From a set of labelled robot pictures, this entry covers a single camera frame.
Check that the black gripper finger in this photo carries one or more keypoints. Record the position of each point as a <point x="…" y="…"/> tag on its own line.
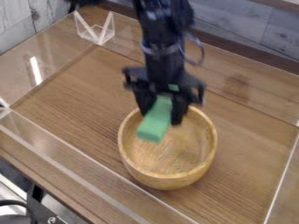
<point x="145" y="98"/>
<point x="179" y="109"/>

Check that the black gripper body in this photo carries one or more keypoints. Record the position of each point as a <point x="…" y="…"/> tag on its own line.
<point x="165" y="77"/>

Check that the green rectangular stick block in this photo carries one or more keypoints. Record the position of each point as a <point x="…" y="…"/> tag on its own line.
<point x="155" y="123"/>

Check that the wooden bowl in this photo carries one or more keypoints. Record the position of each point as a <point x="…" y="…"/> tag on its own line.
<point x="176" y="162"/>

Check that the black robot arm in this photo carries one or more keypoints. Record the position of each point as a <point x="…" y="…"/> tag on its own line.
<point x="164" y="20"/>

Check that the black table leg clamp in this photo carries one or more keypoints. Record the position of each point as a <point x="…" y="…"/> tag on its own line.
<point x="23" y="208"/>

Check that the clear acrylic corner bracket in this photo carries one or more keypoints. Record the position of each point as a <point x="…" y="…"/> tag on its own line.
<point x="95" y="33"/>

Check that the clear acrylic side wall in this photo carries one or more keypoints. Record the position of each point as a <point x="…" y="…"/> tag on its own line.
<point x="81" y="183"/>

